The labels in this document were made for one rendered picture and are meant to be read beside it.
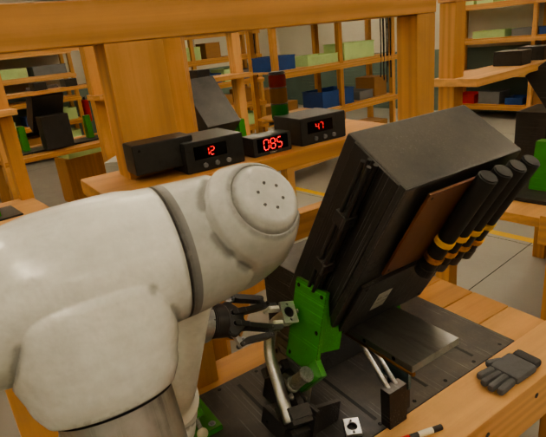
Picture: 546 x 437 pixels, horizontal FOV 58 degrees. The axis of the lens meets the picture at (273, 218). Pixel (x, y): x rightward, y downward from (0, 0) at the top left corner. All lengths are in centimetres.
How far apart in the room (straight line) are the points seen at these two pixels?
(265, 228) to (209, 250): 5
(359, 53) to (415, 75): 559
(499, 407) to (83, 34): 132
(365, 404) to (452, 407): 22
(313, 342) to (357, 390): 30
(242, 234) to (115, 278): 11
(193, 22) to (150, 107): 23
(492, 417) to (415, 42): 114
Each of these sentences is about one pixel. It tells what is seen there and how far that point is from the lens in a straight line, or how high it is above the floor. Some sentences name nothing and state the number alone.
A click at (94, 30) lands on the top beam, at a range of 121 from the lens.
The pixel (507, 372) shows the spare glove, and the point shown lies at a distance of 153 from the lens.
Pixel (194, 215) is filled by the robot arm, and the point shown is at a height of 169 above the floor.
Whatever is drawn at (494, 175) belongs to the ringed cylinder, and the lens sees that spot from 103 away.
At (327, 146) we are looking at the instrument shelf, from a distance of 138.
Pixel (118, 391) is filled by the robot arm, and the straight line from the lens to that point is 42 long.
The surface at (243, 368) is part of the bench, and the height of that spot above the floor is 88.
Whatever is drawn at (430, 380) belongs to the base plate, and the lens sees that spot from 150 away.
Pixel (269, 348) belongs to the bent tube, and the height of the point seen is 109.
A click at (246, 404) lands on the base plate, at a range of 144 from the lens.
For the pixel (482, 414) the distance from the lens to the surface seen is 142.
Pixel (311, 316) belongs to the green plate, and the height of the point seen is 120.
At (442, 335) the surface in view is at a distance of 127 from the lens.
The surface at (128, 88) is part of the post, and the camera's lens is 122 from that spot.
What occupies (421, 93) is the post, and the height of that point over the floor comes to 160.
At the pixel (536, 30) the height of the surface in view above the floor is 149.
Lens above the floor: 183
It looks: 20 degrees down
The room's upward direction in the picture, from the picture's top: 6 degrees counter-clockwise
